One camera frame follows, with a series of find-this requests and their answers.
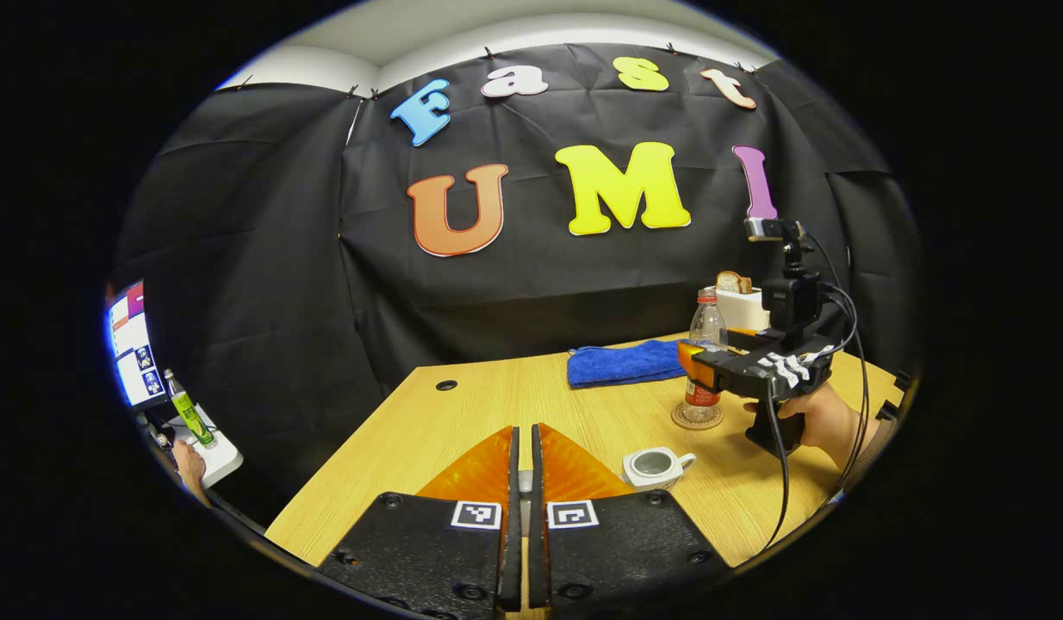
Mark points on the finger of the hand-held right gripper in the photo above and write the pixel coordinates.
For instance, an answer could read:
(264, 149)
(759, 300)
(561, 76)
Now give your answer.
(697, 366)

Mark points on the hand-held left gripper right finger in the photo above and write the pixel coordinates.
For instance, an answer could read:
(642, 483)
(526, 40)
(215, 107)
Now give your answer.
(537, 517)

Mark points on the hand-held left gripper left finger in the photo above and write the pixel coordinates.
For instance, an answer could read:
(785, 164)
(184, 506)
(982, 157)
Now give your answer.
(512, 517)

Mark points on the white teacup lid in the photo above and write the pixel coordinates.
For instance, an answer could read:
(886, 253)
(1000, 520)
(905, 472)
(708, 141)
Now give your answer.
(525, 495)

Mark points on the clear plastic water bottle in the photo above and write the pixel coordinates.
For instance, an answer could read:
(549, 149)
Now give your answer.
(706, 327)

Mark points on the round brown coaster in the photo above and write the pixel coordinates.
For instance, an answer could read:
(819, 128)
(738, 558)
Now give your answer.
(680, 420)

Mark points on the white ceramic teacup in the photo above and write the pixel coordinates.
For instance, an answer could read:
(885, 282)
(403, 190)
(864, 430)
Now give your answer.
(648, 478)

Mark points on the green drink bottle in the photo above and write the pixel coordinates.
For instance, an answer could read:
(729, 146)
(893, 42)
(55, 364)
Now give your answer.
(191, 418)

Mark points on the white toaster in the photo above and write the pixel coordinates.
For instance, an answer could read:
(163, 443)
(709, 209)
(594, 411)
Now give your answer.
(742, 308)

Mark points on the blue towel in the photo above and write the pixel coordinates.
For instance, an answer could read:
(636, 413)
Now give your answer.
(618, 363)

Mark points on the black backdrop cloth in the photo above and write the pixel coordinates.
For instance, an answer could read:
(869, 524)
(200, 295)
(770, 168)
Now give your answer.
(282, 301)

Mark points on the computer monitor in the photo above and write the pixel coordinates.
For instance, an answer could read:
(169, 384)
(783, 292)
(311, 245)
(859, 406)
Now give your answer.
(131, 344)

